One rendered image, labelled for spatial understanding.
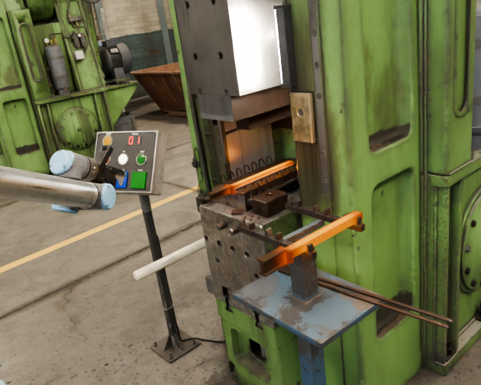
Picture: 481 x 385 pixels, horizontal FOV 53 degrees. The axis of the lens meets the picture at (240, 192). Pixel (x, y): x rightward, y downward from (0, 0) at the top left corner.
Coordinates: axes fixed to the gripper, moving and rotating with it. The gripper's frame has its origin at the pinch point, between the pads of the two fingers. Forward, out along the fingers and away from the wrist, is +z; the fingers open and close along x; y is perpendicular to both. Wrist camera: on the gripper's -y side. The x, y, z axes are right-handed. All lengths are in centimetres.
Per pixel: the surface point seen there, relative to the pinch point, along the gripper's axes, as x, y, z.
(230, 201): 45.5, 8.5, 10.9
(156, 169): 7.0, -4.7, 13.4
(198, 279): -30, 49, 130
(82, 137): -318, -100, 311
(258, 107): 59, -26, 0
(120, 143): -12.7, -15.7, 11.0
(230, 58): 56, -37, -21
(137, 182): -0.4, 2.1, 10.2
